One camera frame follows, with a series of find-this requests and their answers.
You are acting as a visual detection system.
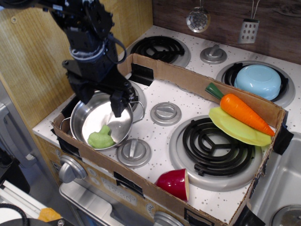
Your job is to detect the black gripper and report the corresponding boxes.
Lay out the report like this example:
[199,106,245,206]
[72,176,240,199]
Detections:
[62,44,134,118]

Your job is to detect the green toy broccoli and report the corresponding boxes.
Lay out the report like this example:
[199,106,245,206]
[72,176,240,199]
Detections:
[87,125,115,149]

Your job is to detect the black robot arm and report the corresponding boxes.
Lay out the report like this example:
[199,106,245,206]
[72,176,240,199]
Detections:
[0,0,135,118]

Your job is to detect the stainless steel pot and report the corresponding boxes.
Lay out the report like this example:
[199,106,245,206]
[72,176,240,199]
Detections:
[59,91,134,151]

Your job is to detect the front left black burner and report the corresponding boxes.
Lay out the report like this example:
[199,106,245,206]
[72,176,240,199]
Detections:
[130,81,146,123]

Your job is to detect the silver front stove knob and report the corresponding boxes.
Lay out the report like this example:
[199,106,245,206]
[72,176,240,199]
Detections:
[116,139,152,169]

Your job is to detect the silver stove knob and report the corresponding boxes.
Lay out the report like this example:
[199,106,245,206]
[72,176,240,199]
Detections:
[200,44,227,65]
[116,139,152,169]
[150,102,182,126]

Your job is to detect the silver centre stove knob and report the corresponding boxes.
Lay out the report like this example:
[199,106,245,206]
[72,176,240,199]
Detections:
[150,102,182,126]

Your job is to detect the cardboard fence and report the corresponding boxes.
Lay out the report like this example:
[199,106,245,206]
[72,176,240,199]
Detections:
[53,54,293,226]

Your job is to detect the silver oven front knob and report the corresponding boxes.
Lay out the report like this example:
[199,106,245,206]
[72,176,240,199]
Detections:
[59,155,87,184]

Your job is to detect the red toy apple half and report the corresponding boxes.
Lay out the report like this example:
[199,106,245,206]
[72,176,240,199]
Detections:
[155,169,190,202]

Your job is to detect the silver back stove knob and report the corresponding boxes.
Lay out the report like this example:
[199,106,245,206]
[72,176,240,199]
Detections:
[200,44,227,65]

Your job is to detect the hanging silver strainer ladle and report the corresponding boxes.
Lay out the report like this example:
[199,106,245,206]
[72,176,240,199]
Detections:
[186,0,211,33]

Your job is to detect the back right black burner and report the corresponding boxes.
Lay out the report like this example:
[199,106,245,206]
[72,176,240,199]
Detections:
[216,61,295,107]

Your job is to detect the yellow toy banana slice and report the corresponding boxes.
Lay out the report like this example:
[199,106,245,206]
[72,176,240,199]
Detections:
[208,107,271,146]

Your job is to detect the orange toy carrot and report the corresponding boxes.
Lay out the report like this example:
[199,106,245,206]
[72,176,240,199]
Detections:
[205,83,275,137]

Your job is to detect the front right black burner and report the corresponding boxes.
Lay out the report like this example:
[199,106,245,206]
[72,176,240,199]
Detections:
[169,116,263,192]

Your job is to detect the hanging silver spatula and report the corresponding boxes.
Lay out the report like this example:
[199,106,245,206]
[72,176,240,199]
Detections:
[238,0,260,44]

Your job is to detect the light blue bowl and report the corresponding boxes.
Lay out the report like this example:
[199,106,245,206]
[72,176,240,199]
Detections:
[234,65,281,100]

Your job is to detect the silver sink basin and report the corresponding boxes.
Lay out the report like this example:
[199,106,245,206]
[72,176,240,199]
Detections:
[249,132,301,226]

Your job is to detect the silver sink drain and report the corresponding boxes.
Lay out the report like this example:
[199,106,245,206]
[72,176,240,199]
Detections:
[271,205,301,226]

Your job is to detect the silver oven door handle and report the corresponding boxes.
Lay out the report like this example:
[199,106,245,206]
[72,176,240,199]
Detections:
[59,181,151,226]

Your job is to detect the black cable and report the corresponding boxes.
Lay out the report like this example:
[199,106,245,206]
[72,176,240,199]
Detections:
[0,202,30,226]

